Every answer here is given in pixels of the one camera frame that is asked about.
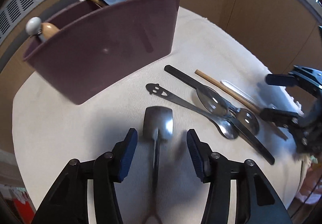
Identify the maroon plastic utensil caddy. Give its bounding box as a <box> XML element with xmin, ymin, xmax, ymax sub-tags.
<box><xmin>23</xmin><ymin>0</ymin><xmax>180</xmax><ymax>105</ymax></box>

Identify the white cloth table mat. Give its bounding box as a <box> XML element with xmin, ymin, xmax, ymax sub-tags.
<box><xmin>12</xmin><ymin>8</ymin><xmax>302</xmax><ymax>223</ymax></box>

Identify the white ball-end utensil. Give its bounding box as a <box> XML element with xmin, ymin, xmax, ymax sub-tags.
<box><xmin>25</xmin><ymin>17</ymin><xmax>46</xmax><ymax>42</ymax></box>

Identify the plain metal spoon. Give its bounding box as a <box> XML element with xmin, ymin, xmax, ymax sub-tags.
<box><xmin>196</xmin><ymin>86</ymin><xmax>260</xmax><ymax>135</ymax></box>

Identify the wooden-handled utensil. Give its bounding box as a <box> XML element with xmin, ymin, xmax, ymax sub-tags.
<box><xmin>41</xmin><ymin>22</ymin><xmax>60</xmax><ymax>40</ymax></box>

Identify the wooden cabinet front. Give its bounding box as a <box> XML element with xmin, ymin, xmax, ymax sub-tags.
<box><xmin>1</xmin><ymin>0</ymin><xmax>321</xmax><ymax>153</ymax></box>

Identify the square metal spatula spoon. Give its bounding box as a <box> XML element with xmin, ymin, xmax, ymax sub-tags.
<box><xmin>142</xmin><ymin>106</ymin><xmax>173</xmax><ymax>223</ymax></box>

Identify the white plastic spoon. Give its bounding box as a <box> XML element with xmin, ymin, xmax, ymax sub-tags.
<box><xmin>220</xmin><ymin>80</ymin><xmax>257</xmax><ymax>106</ymax></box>

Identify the smiley-handle metal spoon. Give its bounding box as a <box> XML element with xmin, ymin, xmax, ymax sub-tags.
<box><xmin>146</xmin><ymin>83</ymin><xmax>238</xmax><ymax>139</ymax></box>

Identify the black-handled metal spoon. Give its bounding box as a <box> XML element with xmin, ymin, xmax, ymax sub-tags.
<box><xmin>164</xmin><ymin>65</ymin><xmax>275</xmax><ymax>165</ymax></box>

